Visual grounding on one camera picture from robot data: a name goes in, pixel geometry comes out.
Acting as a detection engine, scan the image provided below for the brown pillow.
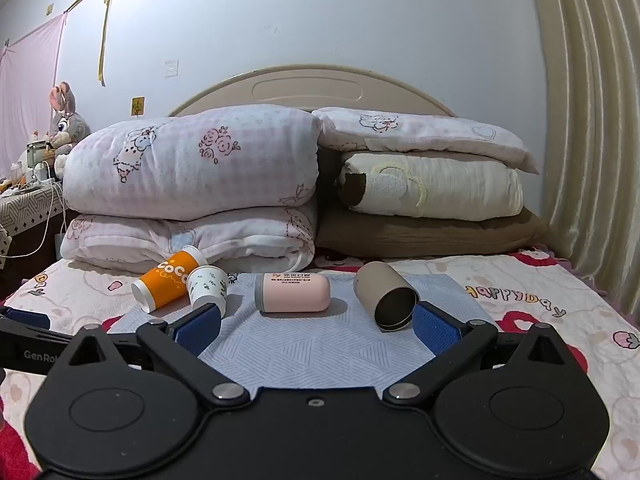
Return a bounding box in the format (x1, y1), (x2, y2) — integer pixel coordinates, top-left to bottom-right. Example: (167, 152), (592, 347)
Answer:
(315, 207), (548, 262)

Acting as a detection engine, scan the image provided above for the grey plush rabbit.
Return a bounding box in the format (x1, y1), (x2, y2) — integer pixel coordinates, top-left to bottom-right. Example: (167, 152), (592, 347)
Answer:
(47, 80), (93, 157)

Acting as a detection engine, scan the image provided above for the orange paper cup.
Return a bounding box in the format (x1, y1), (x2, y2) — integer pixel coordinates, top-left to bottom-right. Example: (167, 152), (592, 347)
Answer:
(131, 246), (208, 313)

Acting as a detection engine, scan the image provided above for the brown cup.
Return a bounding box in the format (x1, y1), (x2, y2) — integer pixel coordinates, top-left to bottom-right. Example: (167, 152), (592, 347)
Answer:
(353, 261), (420, 333)

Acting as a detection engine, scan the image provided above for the blue-grey patterned mat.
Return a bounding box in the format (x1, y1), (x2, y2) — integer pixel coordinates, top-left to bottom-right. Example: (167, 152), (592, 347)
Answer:
(107, 272), (493, 391)

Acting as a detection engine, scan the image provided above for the pink cup with grey lid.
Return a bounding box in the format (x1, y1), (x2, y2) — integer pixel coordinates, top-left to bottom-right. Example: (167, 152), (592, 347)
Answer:
(254, 272), (332, 315)

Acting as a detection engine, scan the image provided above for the cream curtain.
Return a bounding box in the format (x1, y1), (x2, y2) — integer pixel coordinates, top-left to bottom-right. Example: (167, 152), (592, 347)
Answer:
(525, 0), (640, 322)

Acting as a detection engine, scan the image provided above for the pink wall cloth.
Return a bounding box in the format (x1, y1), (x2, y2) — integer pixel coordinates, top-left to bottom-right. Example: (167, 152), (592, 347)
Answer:
(0, 12), (67, 171)

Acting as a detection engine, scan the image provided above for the yellow tape strip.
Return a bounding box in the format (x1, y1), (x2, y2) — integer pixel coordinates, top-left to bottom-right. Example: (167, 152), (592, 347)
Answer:
(96, 0), (126, 88)

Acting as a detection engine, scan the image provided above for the beige headboard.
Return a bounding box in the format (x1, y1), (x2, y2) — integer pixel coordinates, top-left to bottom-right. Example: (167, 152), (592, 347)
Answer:
(167, 64), (458, 118)

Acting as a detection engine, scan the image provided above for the cream folded quilt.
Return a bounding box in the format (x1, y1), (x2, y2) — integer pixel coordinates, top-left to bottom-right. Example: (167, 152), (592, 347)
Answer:
(336, 152), (525, 221)

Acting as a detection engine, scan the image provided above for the pink floral pillow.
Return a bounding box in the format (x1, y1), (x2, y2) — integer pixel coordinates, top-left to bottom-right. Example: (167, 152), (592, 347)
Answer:
(312, 106), (540, 175)

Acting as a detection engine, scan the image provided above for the pink checked folded quilt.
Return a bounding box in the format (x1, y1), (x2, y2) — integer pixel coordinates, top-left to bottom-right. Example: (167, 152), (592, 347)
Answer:
(60, 199), (319, 275)
(63, 105), (322, 222)

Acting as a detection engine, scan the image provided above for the side table with patterned cloth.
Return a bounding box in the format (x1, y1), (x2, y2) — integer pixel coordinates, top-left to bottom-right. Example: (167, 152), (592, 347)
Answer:
(0, 185), (69, 281)

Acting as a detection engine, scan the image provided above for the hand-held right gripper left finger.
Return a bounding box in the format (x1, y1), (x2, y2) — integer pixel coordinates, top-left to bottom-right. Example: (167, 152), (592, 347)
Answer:
(47, 302), (252, 408)

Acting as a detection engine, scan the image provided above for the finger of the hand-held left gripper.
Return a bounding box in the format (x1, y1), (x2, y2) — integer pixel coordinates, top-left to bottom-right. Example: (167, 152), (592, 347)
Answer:
(0, 306), (53, 333)

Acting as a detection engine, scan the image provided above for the white leaf-print paper cup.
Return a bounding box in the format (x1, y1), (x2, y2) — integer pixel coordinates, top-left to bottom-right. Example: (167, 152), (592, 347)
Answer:
(186, 265), (230, 319)

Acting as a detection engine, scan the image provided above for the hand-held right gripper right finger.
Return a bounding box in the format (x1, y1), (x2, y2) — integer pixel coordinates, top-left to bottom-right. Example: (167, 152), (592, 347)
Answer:
(381, 301), (589, 406)

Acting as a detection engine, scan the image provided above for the white appliance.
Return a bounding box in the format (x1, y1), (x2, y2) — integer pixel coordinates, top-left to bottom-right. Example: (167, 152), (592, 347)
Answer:
(24, 140), (52, 181)

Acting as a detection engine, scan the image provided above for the white cable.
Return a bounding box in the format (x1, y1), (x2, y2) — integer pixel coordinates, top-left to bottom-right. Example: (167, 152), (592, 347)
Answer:
(7, 160), (67, 261)

